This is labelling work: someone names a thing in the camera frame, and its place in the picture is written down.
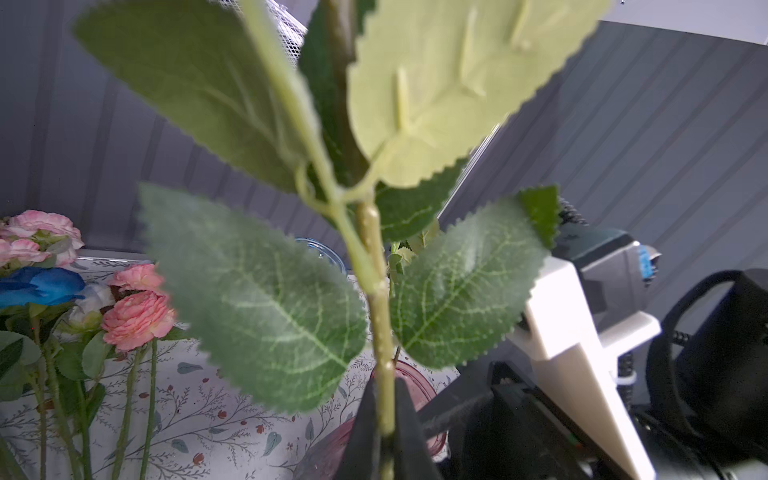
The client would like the pink red glass vase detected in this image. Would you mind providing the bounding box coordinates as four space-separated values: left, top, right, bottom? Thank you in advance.
293 361 446 479

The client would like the bunch of artificial flowers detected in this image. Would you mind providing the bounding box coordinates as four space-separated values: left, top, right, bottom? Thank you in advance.
1 210 188 479

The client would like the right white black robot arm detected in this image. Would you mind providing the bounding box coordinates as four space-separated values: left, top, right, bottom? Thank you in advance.
419 269 767 479

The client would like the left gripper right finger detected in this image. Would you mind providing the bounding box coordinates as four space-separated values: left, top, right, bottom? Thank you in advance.
393 379 442 480

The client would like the white wire mesh basket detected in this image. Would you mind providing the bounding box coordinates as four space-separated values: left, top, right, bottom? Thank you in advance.
221 0 310 64

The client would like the floral patterned table mat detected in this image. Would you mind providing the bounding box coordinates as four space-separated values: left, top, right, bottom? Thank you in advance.
0 256 463 480

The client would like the blue purple glass vase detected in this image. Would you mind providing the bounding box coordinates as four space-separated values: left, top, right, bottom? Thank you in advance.
295 237 347 276

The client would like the light pink rose stem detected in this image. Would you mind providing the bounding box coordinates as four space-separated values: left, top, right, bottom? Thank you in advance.
73 1 610 479

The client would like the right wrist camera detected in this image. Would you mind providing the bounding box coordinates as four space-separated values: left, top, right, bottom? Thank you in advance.
507 224 660 479

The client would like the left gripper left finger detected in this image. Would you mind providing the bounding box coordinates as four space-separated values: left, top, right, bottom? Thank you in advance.
334 378 381 480

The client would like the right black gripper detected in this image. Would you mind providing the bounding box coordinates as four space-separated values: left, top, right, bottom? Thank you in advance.
418 361 630 479

